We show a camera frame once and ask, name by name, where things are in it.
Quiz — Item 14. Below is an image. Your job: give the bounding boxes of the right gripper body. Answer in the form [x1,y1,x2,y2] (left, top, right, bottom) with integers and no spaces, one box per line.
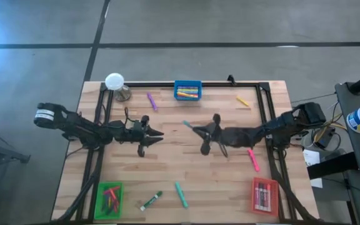
[200,113,254,156]

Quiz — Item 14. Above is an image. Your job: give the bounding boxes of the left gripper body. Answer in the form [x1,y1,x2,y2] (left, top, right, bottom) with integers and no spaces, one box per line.
[126,114,152,158]

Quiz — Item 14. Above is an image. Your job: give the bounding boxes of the red thin pen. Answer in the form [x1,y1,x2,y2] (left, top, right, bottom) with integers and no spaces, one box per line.
[102,186,121,196]

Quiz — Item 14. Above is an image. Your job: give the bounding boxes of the dark green Expo marker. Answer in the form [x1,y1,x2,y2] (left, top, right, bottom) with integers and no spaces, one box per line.
[258,182,264,211]

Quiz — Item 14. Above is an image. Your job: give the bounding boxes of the pink highlighter marker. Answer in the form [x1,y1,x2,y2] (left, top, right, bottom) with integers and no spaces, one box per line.
[247,149,261,173]

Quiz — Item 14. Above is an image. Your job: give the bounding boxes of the blue plastic basket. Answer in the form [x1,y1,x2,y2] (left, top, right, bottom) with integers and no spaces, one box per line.
[173,79,203,101]

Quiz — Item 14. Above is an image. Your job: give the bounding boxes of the green Expo dry-erase marker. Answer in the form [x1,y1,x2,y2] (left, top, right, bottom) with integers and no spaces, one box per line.
[139,190,163,211]

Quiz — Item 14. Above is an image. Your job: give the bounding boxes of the white dome metal lamp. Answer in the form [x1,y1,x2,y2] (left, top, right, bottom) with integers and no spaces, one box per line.
[104,72,133,103]

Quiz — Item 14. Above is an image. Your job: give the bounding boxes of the teal Sharpie highlighter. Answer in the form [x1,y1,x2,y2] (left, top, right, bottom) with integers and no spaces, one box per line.
[174,182,189,209]

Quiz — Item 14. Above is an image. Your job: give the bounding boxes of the white paper sheet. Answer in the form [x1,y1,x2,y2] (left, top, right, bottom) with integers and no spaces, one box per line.
[302,149,321,167]

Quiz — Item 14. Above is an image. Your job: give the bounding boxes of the green plastic basket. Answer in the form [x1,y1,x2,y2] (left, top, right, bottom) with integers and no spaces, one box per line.
[93,181,125,220]

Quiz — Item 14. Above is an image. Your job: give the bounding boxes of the orange plastic basket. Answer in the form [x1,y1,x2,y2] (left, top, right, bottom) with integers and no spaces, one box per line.
[250,176,280,218]

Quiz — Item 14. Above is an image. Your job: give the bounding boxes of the black power box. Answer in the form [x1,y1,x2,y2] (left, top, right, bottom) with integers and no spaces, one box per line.
[312,126,337,150]

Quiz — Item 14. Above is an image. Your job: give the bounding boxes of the black rig crossbar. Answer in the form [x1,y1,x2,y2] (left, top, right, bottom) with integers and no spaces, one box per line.
[307,152,359,180]

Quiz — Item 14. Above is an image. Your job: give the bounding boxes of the black metal stand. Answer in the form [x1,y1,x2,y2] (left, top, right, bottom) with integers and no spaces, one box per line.
[0,124,31,225]

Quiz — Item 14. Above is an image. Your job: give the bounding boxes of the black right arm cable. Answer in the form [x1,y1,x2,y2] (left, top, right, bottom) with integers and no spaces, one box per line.
[217,140,230,159]

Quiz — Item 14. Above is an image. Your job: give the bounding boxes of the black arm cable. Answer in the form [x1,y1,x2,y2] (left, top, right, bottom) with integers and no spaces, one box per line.
[122,106,137,126]
[217,140,230,159]

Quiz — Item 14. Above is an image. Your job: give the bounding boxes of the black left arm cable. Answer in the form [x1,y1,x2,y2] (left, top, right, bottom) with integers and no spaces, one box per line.
[122,106,137,126]

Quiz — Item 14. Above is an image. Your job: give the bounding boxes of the yellow cable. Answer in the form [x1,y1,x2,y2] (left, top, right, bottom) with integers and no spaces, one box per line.
[325,118,349,132]

